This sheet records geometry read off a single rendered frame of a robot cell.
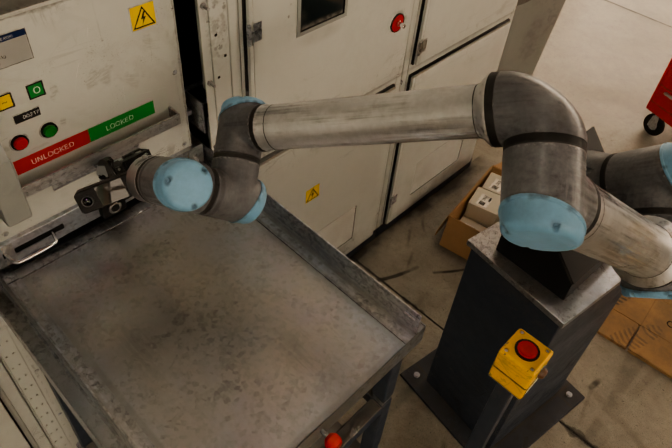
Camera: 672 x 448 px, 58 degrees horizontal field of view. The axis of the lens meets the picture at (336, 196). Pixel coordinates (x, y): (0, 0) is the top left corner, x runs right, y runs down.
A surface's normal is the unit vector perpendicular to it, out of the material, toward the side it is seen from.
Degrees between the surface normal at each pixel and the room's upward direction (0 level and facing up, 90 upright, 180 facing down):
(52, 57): 90
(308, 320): 0
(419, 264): 0
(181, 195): 57
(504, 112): 64
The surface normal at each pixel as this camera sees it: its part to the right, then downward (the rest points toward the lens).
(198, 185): 0.59, 0.07
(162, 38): 0.71, 0.52
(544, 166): -0.28, -0.22
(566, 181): 0.23, -0.17
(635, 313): 0.07, -0.71
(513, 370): -0.70, 0.46
